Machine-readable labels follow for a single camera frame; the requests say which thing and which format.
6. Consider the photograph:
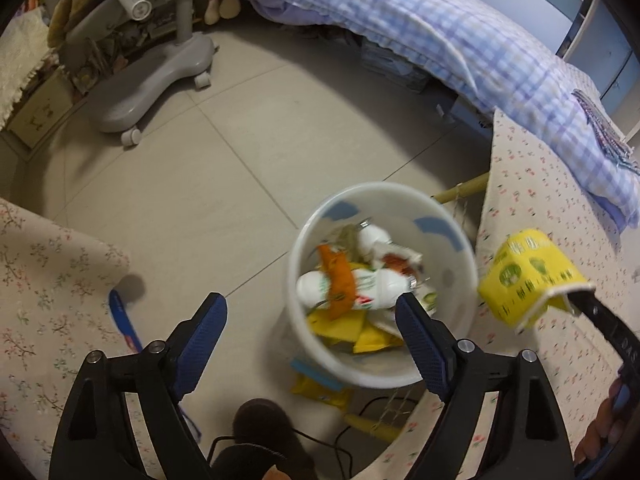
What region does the yellow snack packet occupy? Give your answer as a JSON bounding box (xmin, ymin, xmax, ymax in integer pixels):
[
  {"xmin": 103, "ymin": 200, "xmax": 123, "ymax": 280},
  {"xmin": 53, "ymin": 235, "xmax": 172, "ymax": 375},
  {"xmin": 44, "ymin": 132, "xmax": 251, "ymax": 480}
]
[{"xmin": 306, "ymin": 307, "xmax": 405, "ymax": 356}]

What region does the grey rolling chair base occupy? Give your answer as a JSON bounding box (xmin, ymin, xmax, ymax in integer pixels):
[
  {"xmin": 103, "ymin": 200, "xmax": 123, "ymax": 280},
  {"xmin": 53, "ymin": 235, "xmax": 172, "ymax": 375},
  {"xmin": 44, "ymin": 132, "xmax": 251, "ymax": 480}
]
[{"xmin": 60, "ymin": 0, "xmax": 219, "ymax": 148}]

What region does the patterned purple cloth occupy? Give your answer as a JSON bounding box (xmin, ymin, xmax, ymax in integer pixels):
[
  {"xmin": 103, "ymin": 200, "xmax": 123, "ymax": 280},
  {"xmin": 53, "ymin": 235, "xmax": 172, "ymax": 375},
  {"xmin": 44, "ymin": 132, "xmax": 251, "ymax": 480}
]
[{"xmin": 570, "ymin": 89, "xmax": 640, "ymax": 177}]

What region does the orange snack packet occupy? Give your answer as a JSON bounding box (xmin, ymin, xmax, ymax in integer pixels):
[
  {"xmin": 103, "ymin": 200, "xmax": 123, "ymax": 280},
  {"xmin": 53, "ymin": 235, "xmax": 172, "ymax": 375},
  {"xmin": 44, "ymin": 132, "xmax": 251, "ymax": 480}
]
[{"xmin": 317, "ymin": 244, "xmax": 360, "ymax": 320}]

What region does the yellow paper cup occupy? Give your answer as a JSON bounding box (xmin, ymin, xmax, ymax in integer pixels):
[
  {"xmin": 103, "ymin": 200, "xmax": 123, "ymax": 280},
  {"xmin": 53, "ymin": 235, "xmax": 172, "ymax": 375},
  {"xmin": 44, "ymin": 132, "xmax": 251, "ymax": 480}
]
[{"xmin": 477, "ymin": 228, "xmax": 597, "ymax": 332}]

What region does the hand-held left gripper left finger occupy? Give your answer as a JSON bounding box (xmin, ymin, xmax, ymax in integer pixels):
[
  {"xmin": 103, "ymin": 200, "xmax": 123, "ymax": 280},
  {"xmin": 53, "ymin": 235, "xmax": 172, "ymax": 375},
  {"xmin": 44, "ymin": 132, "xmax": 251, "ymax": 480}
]
[{"xmin": 48, "ymin": 291, "xmax": 229, "ymax": 480}]

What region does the red white wrapper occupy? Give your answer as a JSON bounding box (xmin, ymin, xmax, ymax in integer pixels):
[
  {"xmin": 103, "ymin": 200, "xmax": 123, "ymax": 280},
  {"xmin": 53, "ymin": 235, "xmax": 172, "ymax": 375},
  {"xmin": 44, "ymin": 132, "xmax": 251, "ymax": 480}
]
[{"xmin": 379, "ymin": 246, "xmax": 425, "ymax": 277}]

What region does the white fluffy rug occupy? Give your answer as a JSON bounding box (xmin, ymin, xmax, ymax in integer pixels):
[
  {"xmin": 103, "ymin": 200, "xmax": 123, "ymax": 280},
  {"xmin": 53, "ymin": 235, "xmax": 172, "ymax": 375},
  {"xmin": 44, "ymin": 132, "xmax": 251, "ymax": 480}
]
[{"xmin": 0, "ymin": 12, "xmax": 49, "ymax": 131}]

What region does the white plastic waste bin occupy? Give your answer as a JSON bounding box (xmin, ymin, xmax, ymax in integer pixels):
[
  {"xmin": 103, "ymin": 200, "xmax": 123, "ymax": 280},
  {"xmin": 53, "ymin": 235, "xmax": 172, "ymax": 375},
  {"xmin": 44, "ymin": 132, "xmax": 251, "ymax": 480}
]
[{"xmin": 286, "ymin": 181, "xmax": 482, "ymax": 389}]

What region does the cherry print tablecloth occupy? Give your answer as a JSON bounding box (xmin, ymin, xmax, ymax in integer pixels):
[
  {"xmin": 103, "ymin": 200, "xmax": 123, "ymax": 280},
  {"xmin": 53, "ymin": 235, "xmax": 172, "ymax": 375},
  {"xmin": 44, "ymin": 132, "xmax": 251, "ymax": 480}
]
[{"xmin": 350, "ymin": 107, "xmax": 640, "ymax": 480}]

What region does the under-bed storage box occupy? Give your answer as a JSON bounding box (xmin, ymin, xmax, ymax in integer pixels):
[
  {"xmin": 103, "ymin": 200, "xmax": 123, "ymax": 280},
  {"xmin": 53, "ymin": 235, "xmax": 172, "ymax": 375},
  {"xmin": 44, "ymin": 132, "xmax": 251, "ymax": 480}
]
[{"xmin": 360, "ymin": 35, "xmax": 432, "ymax": 93}]

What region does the person's right hand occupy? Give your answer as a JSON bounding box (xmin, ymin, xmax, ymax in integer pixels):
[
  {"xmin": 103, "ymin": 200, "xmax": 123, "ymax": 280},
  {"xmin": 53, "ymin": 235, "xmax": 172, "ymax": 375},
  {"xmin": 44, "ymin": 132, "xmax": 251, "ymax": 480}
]
[{"xmin": 573, "ymin": 376, "xmax": 628, "ymax": 467}]

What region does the purple checked blanket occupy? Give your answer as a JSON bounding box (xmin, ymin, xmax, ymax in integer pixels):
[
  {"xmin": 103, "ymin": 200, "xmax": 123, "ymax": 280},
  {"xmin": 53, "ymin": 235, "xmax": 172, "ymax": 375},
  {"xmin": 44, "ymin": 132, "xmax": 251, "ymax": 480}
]
[{"xmin": 222, "ymin": 0, "xmax": 640, "ymax": 233}]

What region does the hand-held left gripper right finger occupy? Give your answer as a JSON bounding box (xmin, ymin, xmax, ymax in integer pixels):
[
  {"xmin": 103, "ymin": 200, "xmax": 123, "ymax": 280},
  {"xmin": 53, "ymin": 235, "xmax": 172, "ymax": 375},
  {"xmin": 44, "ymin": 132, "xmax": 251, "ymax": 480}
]
[{"xmin": 394, "ymin": 292, "xmax": 576, "ymax": 480}]

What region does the floral beige cloth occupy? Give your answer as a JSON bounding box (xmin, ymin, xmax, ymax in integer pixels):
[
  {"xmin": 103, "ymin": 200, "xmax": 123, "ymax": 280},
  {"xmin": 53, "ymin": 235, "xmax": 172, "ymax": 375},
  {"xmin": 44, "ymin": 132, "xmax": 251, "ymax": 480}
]
[{"xmin": 0, "ymin": 197, "xmax": 201, "ymax": 480}]

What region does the beige cardboard box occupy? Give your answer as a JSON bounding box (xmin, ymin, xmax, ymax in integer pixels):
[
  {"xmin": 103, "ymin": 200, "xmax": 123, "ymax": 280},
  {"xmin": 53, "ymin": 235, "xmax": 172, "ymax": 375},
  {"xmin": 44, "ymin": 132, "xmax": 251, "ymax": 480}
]
[{"xmin": 7, "ymin": 72, "xmax": 77, "ymax": 150}]

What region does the small white bottle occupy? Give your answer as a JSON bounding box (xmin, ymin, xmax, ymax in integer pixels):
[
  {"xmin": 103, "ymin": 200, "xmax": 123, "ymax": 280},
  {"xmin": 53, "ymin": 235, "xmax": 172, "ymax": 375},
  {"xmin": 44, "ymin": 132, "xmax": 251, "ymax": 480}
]
[{"xmin": 356, "ymin": 223, "xmax": 395, "ymax": 257}]

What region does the blue pen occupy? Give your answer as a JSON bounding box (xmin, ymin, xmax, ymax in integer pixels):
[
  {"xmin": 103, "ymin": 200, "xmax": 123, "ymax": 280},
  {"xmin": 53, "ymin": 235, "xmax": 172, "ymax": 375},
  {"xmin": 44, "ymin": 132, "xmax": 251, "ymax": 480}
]
[{"xmin": 108, "ymin": 290, "xmax": 203, "ymax": 438}]

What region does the white bottle green label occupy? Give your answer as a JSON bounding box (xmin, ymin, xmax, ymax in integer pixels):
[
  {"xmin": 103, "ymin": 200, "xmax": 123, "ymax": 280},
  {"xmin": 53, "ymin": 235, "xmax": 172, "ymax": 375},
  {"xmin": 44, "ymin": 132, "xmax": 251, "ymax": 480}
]
[{"xmin": 296, "ymin": 267, "xmax": 418, "ymax": 312}]

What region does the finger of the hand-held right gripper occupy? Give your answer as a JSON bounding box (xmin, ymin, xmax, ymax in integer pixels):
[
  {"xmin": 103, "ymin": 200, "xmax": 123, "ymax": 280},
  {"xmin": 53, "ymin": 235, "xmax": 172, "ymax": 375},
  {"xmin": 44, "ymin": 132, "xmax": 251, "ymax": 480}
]
[{"xmin": 567, "ymin": 287, "xmax": 640, "ymax": 378}]

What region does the yellow packet with blue strip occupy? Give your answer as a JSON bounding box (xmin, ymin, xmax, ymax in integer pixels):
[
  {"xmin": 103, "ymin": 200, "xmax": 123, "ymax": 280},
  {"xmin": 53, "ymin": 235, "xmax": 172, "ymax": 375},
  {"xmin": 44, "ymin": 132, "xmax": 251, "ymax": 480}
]
[{"xmin": 290, "ymin": 357, "xmax": 353, "ymax": 412}]

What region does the yellow wooden table leg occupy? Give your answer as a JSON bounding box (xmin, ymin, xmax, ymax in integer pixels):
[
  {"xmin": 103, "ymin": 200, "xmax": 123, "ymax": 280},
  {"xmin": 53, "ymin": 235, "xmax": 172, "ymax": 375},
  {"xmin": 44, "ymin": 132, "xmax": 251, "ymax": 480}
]
[
  {"xmin": 432, "ymin": 172, "xmax": 492, "ymax": 206},
  {"xmin": 342, "ymin": 411, "xmax": 408, "ymax": 443}
]

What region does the black cable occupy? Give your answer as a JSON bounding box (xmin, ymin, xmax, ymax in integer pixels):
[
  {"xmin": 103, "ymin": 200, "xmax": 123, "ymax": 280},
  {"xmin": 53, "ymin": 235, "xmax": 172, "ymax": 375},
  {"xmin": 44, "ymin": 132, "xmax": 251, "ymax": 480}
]
[{"xmin": 207, "ymin": 395, "xmax": 426, "ymax": 480}]

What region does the black fuzzy slipper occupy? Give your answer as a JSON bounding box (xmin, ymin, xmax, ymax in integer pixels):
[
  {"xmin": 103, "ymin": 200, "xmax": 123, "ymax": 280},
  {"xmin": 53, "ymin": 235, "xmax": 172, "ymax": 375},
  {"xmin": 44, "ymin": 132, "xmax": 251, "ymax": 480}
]
[{"xmin": 207, "ymin": 398, "xmax": 321, "ymax": 480}]

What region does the blue grey wardrobe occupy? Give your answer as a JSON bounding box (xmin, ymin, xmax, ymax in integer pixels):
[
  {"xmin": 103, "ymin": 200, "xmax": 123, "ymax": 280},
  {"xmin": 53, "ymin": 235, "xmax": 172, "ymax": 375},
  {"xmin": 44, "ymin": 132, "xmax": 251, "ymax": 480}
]
[{"xmin": 467, "ymin": 0, "xmax": 640, "ymax": 103}]

